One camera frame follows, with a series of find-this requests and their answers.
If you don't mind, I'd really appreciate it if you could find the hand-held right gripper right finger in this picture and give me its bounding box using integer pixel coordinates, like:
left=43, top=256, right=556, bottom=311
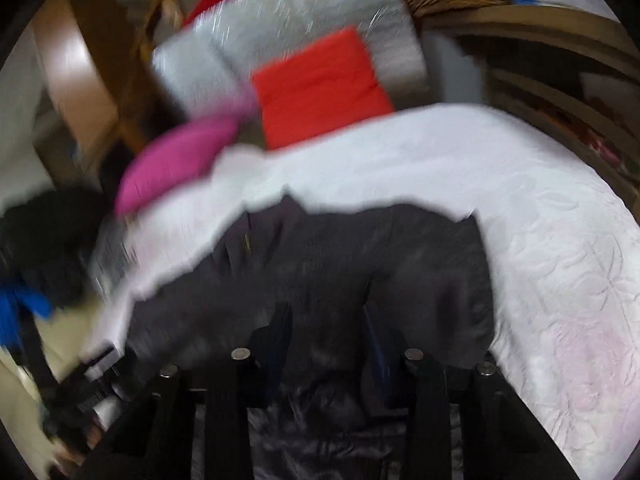
left=362, top=305, right=576, bottom=480

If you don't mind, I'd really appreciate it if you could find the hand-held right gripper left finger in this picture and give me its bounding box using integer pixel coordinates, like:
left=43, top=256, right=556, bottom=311
left=75, top=302, right=295, bottom=480

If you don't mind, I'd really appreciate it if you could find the black jacket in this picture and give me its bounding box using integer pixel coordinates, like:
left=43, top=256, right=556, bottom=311
left=125, top=195, right=496, bottom=480

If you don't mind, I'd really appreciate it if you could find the blue cloth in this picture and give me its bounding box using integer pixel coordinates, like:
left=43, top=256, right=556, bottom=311
left=0, top=285, right=53, bottom=351

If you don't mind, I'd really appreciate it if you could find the black bag on floor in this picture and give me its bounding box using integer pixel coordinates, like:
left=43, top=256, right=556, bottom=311
left=0, top=187, right=108, bottom=311

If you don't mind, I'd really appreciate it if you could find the white bedspread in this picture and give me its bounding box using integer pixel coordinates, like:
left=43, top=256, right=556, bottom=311
left=87, top=102, right=638, bottom=480

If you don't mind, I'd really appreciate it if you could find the pink cushion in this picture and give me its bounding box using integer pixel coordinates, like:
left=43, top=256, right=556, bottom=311
left=115, top=115, right=241, bottom=216

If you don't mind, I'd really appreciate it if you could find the red cushion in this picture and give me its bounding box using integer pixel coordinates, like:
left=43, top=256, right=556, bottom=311
left=250, top=27, right=396, bottom=151

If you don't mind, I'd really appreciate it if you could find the red patterned cloth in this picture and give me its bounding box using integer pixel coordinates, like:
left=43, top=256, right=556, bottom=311
left=575, top=125, right=628, bottom=178

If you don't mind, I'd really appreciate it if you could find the brown wooden counter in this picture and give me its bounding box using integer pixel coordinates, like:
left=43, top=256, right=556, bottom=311
left=32, top=0, right=123, bottom=166

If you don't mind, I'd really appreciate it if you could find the silver foil mat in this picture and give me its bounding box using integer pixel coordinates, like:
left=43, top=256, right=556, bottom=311
left=152, top=0, right=426, bottom=116

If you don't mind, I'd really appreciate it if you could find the wooden headboard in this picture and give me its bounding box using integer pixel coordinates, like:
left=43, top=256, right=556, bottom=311
left=67, top=0, right=211, bottom=156

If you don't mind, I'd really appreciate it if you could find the wooden shelf unit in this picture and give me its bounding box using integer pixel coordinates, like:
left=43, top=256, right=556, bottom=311
left=420, top=5, right=640, bottom=201

